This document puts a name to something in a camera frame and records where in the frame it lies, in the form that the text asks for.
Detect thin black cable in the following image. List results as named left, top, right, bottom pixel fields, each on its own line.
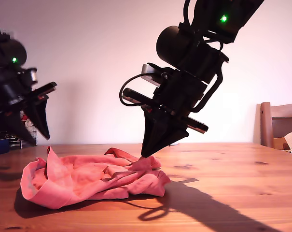
left=119, top=72, right=151, bottom=107

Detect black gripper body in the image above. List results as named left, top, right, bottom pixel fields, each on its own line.
left=123, top=70, right=209, bottom=133
left=0, top=79, right=57, bottom=116

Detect thick black looped cable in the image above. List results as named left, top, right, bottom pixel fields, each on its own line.
left=191, top=60, right=223, bottom=113

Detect metal wire utensil holder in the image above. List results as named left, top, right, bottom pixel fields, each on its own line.
left=4, top=110, right=38, bottom=150

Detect red underwear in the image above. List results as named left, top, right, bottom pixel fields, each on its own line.
left=20, top=145, right=172, bottom=210

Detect brown cardboard box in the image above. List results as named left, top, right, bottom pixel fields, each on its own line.
left=272, top=137, right=291, bottom=150

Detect wooden chair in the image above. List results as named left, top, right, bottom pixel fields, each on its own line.
left=259, top=101, right=292, bottom=149

